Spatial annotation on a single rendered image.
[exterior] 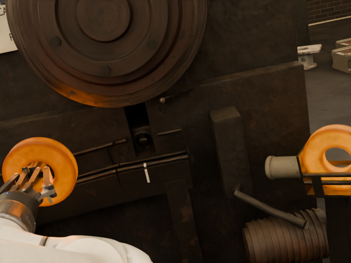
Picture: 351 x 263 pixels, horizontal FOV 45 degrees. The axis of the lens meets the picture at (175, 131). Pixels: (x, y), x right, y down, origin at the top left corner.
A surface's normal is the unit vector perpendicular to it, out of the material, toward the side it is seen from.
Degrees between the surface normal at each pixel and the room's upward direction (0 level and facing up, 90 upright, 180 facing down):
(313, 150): 90
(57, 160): 93
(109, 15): 90
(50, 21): 90
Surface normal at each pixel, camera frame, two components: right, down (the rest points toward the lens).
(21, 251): 0.74, -0.66
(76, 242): -0.02, -0.82
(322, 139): -0.50, 0.38
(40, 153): 0.07, 0.37
